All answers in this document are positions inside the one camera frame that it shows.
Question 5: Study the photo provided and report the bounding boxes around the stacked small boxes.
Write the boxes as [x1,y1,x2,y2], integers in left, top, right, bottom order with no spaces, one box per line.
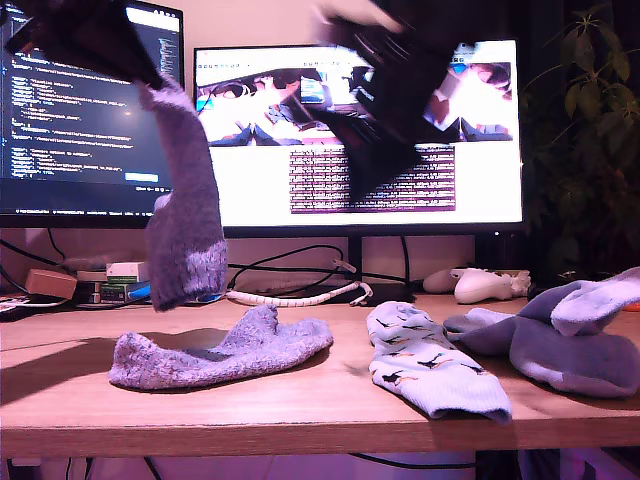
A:
[74,269,130,305]

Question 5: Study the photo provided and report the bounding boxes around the brown cardboard box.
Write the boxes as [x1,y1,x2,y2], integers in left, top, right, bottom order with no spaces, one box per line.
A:
[24,268,79,300]

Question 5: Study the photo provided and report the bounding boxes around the white toucan print sock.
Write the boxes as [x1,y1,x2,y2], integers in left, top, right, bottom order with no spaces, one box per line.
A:
[366,301,515,421]

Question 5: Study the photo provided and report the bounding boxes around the black printed magazine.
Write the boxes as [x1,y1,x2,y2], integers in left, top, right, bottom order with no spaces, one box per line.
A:
[0,293,66,324]

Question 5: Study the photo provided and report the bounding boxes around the fuzzy grey knit sock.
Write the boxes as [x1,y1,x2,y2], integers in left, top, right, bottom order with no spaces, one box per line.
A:
[138,79,230,314]

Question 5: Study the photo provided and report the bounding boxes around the white screen monitor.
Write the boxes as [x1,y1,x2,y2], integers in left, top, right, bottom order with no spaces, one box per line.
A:
[192,39,526,240]

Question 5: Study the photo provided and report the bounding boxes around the white game controller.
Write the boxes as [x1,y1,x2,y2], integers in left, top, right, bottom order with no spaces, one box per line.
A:
[453,268,516,306]

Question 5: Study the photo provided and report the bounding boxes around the blue pouch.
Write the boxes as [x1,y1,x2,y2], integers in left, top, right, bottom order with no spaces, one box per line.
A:
[127,280,224,305]

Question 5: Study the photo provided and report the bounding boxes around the green leafy houseplant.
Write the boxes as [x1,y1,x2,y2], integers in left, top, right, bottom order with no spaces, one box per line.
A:
[519,4,640,281]

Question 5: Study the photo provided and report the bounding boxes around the white box green label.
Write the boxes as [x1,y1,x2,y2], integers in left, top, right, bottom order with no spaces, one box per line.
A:
[105,258,151,284]

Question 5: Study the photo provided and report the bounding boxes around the white spiral cable wrap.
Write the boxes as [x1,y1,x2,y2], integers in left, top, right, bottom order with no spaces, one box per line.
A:
[224,281,374,308]

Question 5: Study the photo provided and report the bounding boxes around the fuzzy grey sock thread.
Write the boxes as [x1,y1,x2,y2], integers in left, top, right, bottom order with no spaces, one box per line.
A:
[108,303,335,391]

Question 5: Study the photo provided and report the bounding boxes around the black monitor stand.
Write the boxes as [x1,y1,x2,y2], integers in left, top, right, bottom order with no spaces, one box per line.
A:
[319,237,416,307]

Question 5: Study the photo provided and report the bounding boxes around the black cable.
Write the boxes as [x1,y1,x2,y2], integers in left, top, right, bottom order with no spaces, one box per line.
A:
[74,244,347,309]
[229,264,416,292]
[399,237,412,285]
[349,452,481,471]
[0,228,69,296]

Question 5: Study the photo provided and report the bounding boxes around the plain white sock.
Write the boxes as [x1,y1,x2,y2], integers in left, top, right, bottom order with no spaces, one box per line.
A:
[518,266,640,338]
[443,307,640,400]

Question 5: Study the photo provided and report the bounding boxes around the dark code screen monitor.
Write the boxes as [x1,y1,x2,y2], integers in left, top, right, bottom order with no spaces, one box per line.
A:
[0,0,190,231]

